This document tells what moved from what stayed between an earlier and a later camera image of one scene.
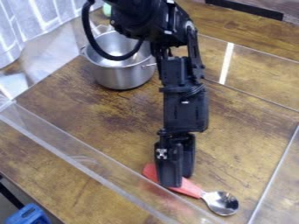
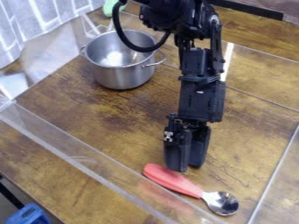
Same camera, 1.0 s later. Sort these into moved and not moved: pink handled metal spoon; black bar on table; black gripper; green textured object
Moved: black gripper
Not moved: black bar on table; green textured object; pink handled metal spoon
